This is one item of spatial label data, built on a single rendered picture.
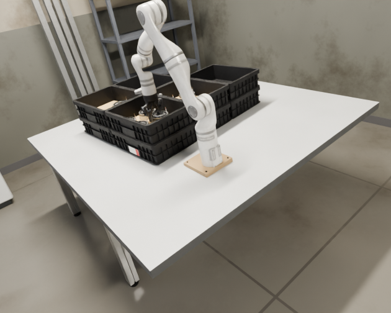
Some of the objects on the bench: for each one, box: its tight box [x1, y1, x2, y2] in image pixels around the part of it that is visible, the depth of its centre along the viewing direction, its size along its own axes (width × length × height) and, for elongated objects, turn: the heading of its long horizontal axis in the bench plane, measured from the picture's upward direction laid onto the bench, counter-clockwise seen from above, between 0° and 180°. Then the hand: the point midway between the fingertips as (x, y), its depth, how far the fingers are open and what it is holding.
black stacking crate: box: [110, 123, 197, 165], centre depth 172 cm, size 40×30×12 cm
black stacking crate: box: [229, 86, 261, 119], centre depth 205 cm, size 40×30×12 cm
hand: (155, 117), depth 169 cm, fingers open, 5 cm apart
